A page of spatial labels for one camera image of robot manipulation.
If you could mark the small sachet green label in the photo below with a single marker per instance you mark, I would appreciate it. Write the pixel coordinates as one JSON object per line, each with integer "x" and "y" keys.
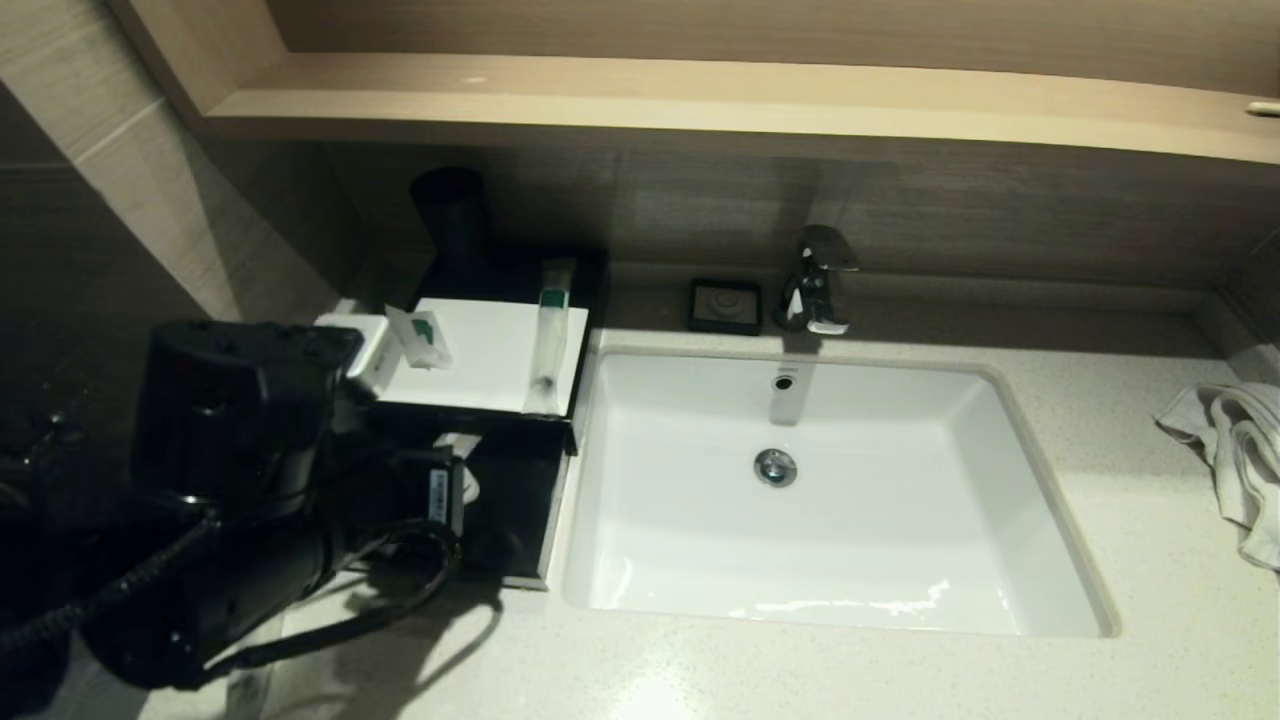
{"x": 420, "y": 338}

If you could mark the chrome sink faucet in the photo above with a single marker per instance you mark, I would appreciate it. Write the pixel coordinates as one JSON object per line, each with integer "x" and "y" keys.
{"x": 815, "y": 290}

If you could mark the white towel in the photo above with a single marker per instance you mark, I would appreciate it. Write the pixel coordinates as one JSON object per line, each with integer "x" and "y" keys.
{"x": 1235, "y": 450}

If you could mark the long toothbrush packet green band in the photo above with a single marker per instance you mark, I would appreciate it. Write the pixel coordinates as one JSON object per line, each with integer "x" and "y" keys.
{"x": 550, "y": 340}

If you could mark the white sink basin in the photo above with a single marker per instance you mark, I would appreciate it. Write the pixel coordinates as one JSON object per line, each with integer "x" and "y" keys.
{"x": 880, "y": 530}

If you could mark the drawer with plastic bags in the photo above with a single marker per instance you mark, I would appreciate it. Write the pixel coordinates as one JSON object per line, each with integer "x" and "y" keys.
{"x": 515, "y": 520}

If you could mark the chrome sink drain stopper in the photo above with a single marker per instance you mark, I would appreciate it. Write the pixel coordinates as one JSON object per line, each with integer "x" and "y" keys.
{"x": 775, "y": 467}

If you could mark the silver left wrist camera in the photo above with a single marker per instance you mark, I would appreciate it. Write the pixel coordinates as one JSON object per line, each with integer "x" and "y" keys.
{"x": 360, "y": 350}

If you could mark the small beige shelf item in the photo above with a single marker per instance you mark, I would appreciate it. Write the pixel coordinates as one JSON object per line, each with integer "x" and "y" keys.
{"x": 1262, "y": 108}

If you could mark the black amenity box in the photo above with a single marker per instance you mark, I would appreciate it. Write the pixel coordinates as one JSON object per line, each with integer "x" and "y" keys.
{"x": 590, "y": 285}

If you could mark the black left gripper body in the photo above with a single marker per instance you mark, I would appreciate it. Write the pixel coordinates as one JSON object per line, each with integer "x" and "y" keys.
{"x": 425, "y": 495}

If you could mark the light wooden shelf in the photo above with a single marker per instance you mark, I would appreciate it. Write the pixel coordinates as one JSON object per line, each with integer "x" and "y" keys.
{"x": 700, "y": 100}

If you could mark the black soap dish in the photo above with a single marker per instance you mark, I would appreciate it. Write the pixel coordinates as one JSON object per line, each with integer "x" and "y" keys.
{"x": 725, "y": 307}

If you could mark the toothbrush toothpaste packet green label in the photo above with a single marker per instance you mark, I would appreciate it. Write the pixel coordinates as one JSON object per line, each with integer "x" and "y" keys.
{"x": 250, "y": 695}

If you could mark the black tumbler cup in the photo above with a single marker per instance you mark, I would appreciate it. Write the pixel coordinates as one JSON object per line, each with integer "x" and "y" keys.
{"x": 450, "y": 220}

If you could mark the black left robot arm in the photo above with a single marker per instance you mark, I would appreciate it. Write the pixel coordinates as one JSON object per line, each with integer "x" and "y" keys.
{"x": 230, "y": 420}

